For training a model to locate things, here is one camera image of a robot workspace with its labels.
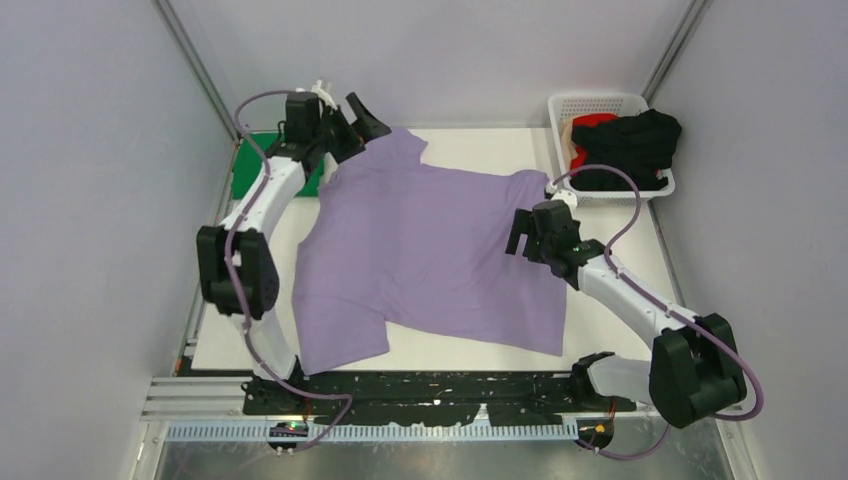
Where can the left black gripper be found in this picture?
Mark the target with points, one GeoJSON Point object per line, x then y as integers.
{"type": "Point", "coordinates": [367, 128]}

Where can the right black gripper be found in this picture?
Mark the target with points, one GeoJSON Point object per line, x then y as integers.
{"type": "Point", "coordinates": [525, 224]}

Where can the purple t shirt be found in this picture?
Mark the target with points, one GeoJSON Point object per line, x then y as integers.
{"type": "Point", "coordinates": [399, 241]}

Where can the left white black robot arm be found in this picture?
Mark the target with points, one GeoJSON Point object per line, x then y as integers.
{"type": "Point", "coordinates": [238, 276]}

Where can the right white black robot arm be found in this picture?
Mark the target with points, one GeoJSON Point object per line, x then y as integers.
{"type": "Point", "coordinates": [694, 370]}

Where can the beige t shirt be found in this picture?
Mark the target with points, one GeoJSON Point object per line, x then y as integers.
{"type": "Point", "coordinates": [568, 147]}

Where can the folded green t shirt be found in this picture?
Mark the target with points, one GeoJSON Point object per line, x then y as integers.
{"type": "Point", "coordinates": [247, 167]}

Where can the white plastic laundry basket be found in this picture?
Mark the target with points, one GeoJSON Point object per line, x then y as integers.
{"type": "Point", "coordinates": [561, 106]}

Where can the red t shirt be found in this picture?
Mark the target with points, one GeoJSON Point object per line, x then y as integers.
{"type": "Point", "coordinates": [589, 121]}

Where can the black t shirt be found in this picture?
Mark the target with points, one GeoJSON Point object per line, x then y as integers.
{"type": "Point", "coordinates": [640, 146]}

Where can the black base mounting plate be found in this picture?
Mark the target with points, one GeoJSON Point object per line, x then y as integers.
{"type": "Point", "coordinates": [407, 398]}

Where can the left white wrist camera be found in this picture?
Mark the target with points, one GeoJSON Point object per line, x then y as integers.
{"type": "Point", "coordinates": [321, 88]}

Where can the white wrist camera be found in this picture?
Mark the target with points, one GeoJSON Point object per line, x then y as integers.
{"type": "Point", "coordinates": [321, 88]}
{"type": "Point", "coordinates": [557, 198]}

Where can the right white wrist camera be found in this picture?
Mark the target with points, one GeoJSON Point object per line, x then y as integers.
{"type": "Point", "coordinates": [557, 198]}

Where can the aluminium frame rail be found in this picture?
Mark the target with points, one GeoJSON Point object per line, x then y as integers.
{"type": "Point", "coordinates": [212, 409]}

